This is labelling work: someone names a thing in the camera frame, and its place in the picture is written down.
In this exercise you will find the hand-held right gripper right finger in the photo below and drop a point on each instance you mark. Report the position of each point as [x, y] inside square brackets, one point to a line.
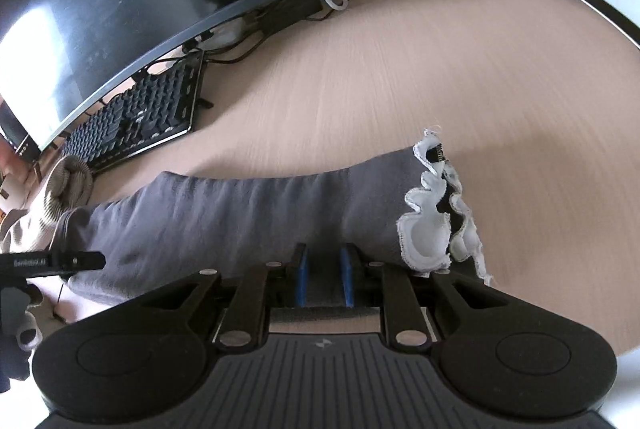
[347, 279]

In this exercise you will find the black power brick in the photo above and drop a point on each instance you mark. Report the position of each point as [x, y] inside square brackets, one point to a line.
[290, 11]

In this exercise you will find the person's left hand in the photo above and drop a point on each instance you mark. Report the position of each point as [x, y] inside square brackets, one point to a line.
[27, 334]

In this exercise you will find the grey sock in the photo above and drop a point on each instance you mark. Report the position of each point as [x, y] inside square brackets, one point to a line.
[225, 219]

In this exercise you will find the beige striped garment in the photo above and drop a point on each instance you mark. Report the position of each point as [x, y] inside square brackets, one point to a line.
[65, 184]

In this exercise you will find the white monitor stand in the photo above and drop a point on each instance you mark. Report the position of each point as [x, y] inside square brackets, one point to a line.
[227, 34]

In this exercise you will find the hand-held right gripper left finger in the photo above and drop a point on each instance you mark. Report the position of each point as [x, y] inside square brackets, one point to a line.
[300, 279]

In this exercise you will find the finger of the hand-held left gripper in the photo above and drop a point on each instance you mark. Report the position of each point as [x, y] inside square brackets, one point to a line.
[80, 260]

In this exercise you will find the black mechanical keyboard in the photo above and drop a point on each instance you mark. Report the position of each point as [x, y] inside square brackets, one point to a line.
[140, 109]

